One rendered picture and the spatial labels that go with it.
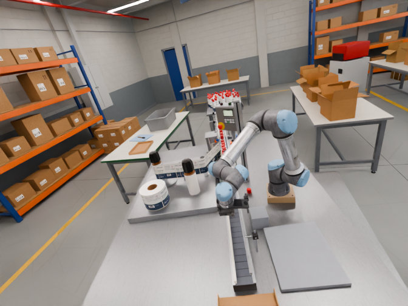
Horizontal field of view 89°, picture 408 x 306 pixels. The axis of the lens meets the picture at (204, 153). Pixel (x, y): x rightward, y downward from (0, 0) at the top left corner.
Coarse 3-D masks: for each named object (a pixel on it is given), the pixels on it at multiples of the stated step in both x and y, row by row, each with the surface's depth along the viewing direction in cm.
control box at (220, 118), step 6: (216, 108) 153; (222, 108) 150; (228, 108) 147; (240, 108) 151; (216, 114) 155; (222, 114) 152; (234, 114) 146; (222, 120) 155; (228, 126) 154; (234, 126) 151
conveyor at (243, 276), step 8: (232, 224) 129; (240, 224) 127; (232, 232) 123; (240, 232) 122; (232, 240) 118; (240, 240) 117; (240, 248) 113; (240, 256) 109; (240, 264) 105; (240, 272) 101; (248, 272) 100; (240, 280) 98; (248, 280) 97
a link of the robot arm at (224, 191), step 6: (216, 186) 91; (222, 186) 91; (228, 186) 90; (216, 192) 90; (222, 192) 89; (228, 192) 89; (234, 192) 93; (222, 198) 89; (228, 198) 90; (222, 204) 96; (228, 204) 96
